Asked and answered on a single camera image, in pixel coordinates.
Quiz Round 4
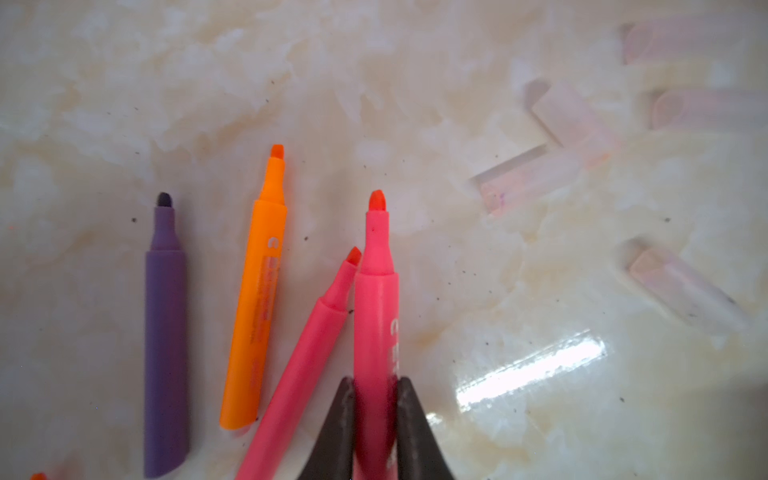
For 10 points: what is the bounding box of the pink highlighter pen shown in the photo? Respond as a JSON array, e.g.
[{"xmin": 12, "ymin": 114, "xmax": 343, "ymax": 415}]
[
  {"xmin": 354, "ymin": 190, "xmax": 399, "ymax": 479},
  {"xmin": 236, "ymin": 247, "xmax": 362, "ymax": 479}
]

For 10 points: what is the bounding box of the purple highlighter pen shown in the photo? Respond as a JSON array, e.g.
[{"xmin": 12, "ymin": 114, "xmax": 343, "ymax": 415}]
[{"xmin": 144, "ymin": 192, "xmax": 190, "ymax": 479}]

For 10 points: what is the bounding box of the clear pen cap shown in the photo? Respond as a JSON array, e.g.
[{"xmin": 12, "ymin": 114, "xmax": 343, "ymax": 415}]
[
  {"xmin": 622, "ymin": 13, "xmax": 767, "ymax": 65},
  {"xmin": 473, "ymin": 146, "xmax": 584, "ymax": 215},
  {"xmin": 532, "ymin": 82, "xmax": 621, "ymax": 167},
  {"xmin": 650, "ymin": 88, "xmax": 767, "ymax": 131},
  {"xmin": 628, "ymin": 246, "xmax": 753, "ymax": 336}
]

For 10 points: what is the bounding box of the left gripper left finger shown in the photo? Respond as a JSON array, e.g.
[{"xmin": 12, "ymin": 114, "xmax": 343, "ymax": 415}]
[{"xmin": 297, "ymin": 377, "xmax": 355, "ymax": 480}]

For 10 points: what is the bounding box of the orange highlighter pen upper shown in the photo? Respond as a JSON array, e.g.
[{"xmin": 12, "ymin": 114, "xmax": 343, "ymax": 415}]
[{"xmin": 219, "ymin": 144, "xmax": 287, "ymax": 431}]

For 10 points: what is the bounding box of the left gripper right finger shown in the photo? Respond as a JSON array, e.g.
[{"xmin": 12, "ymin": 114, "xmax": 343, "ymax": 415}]
[{"xmin": 396, "ymin": 377, "xmax": 455, "ymax": 480}]

